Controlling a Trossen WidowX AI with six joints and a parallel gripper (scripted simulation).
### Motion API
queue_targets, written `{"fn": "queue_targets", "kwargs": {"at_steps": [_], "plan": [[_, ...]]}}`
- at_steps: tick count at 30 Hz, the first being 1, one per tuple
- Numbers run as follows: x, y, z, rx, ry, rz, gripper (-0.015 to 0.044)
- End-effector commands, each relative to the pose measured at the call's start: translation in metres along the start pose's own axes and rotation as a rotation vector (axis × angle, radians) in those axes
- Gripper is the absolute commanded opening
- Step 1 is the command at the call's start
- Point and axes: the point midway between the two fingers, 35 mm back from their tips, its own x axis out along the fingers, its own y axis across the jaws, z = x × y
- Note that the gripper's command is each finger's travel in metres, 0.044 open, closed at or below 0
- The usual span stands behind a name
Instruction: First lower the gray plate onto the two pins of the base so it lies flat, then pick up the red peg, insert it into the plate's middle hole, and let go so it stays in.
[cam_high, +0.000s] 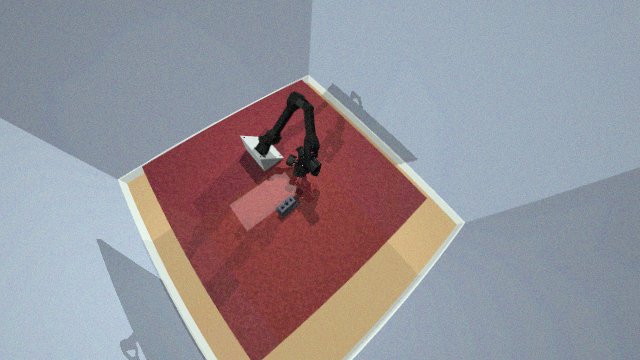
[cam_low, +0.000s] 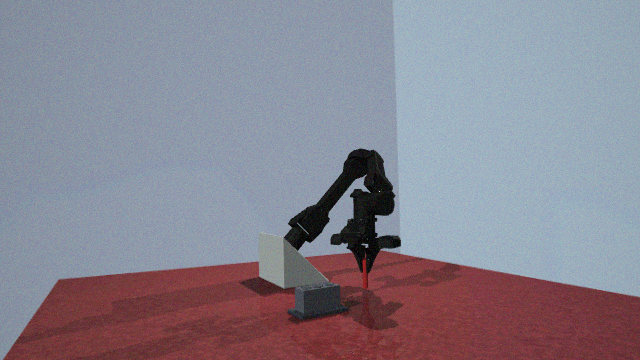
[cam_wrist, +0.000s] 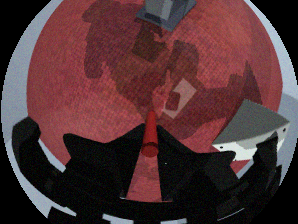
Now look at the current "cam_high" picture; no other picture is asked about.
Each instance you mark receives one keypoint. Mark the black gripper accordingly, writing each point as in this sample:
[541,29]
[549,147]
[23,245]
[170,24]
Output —
[291,160]

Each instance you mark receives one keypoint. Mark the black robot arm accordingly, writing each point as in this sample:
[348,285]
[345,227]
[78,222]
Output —
[311,141]

